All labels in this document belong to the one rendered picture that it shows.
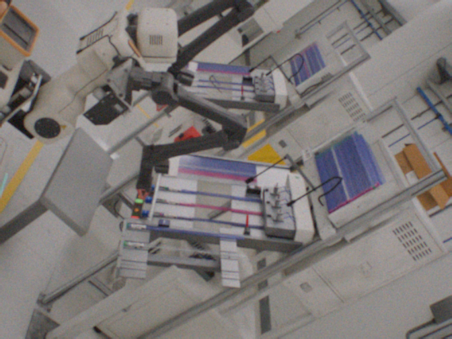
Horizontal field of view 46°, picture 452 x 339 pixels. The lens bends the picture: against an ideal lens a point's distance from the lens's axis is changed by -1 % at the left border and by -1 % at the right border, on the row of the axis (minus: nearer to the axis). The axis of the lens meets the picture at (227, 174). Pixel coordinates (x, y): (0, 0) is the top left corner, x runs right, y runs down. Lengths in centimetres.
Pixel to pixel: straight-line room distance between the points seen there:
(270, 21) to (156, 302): 477
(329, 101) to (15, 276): 226
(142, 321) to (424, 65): 395
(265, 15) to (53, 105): 492
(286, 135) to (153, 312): 166
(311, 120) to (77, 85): 201
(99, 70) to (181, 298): 121
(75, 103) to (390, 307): 271
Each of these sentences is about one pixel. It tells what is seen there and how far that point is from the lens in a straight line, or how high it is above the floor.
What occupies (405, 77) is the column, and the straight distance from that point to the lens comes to 571.
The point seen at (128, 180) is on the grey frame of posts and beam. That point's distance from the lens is 315.
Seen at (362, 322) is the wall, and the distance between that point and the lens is 407.
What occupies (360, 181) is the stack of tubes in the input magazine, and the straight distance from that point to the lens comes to 248.
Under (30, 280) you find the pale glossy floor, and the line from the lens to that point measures 285.
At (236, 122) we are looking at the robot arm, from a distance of 210.
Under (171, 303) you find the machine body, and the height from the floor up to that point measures 48.
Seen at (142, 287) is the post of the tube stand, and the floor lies 63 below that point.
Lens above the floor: 191
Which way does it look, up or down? 19 degrees down
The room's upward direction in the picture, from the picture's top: 57 degrees clockwise
